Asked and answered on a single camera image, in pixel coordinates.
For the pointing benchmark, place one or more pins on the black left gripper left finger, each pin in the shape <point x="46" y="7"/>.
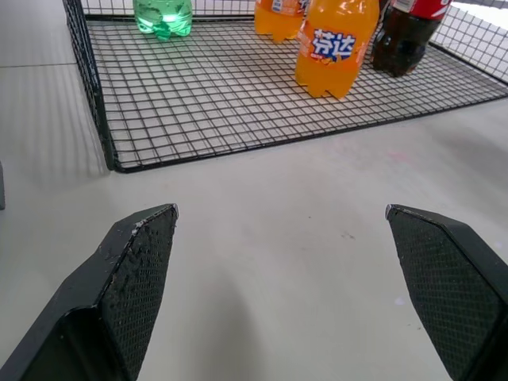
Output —
<point x="119" y="289"/>

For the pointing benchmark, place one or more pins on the green soda bottle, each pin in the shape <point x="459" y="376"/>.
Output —
<point x="163" y="18"/>

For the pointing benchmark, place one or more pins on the orange Fanta soda bottle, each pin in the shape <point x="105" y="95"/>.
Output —
<point x="278" y="18"/>
<point x="337" y="47"/>

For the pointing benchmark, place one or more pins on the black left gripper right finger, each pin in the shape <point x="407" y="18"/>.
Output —
<point x="452" y="293"/>

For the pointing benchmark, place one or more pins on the dark cola bottle red label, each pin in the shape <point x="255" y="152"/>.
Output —
<point x="405" y="37"/>

